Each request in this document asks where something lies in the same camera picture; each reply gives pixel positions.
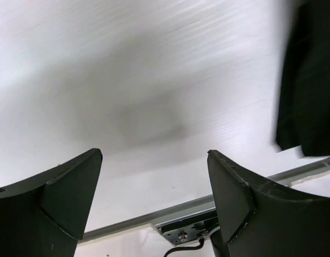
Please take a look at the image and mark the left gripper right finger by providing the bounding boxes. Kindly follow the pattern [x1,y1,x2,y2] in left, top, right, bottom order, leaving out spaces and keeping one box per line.
[207,150,330,256]

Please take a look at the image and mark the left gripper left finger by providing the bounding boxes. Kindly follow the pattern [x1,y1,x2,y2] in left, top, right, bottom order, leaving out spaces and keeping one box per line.
[0,148,103,256]

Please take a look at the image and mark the black trousers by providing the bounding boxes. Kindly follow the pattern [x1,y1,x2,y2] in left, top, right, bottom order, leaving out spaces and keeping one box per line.
[275,1,330,157]

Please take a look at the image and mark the aluminium frame rail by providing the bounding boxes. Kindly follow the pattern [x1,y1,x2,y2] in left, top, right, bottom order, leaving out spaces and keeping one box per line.
[79,157,330,244]

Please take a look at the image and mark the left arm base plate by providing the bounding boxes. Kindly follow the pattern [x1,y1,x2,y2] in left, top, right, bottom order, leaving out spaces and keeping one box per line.
[156,210,220,256]

